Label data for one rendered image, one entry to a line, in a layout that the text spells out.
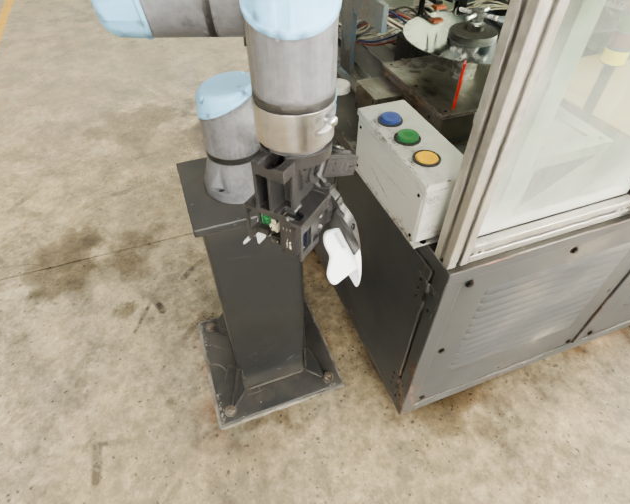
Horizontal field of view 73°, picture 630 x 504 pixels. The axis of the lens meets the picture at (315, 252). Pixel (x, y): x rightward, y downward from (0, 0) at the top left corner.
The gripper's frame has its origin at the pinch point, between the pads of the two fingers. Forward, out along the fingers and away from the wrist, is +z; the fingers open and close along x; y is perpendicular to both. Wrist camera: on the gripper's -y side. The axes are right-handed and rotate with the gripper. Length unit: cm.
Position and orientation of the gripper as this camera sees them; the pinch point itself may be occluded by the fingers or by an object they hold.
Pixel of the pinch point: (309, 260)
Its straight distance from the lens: 57.3
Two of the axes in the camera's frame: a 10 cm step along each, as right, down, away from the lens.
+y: -5.1, 6.3, -5.9
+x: 8.6, 3.7, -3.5
